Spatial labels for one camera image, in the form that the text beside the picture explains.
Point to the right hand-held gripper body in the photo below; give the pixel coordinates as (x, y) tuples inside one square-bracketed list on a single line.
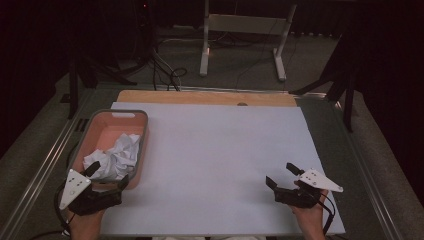
[(300, 198)]

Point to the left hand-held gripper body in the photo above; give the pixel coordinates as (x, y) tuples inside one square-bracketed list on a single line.
[(96, 201)]

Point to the white shorts with black waistband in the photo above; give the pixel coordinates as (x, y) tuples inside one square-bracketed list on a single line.
[(116, 156)]

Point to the pink basin with grey rim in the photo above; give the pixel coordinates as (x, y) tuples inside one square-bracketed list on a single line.
[(106, 128)]

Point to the person's right hand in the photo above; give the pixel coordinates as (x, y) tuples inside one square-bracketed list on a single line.
[(311, 223)]

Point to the person's left hand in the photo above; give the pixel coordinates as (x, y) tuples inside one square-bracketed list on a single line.
[(85, 228)]

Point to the white board mat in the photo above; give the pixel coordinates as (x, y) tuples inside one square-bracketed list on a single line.
[(216, 150)]

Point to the black stand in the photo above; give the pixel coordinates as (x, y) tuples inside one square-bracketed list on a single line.
[(73, 76), (348, 106)]

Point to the dark equipment rack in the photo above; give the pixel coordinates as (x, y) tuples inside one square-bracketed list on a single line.
[(144, 20)]

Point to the metal floor rail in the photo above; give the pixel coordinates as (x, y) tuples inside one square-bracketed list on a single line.
[(40, 173), (368, 175)]

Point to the white metal stand frame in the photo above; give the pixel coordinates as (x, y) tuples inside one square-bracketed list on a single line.
[(246, 24)]

